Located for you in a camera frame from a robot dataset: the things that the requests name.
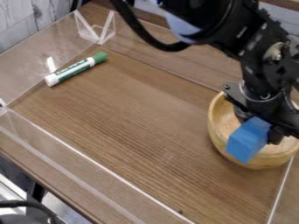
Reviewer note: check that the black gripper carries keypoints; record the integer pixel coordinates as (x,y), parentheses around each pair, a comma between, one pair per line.
(277,110)

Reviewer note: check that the blue rectangular block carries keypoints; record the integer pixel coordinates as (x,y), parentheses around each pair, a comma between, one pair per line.
(249,139)

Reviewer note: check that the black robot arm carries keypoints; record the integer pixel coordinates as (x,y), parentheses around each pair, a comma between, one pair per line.
(241,29)

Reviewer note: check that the brown wooden bowl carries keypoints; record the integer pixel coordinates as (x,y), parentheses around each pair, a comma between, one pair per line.
(222,124)

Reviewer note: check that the green and white marker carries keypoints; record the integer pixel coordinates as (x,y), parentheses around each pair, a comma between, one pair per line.
(77,68)

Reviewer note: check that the clear acrylic tray walls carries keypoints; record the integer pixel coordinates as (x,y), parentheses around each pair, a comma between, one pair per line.
(115,139)

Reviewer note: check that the black metal mount bottom left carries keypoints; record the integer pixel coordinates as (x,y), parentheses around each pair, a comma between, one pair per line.
(26,219)

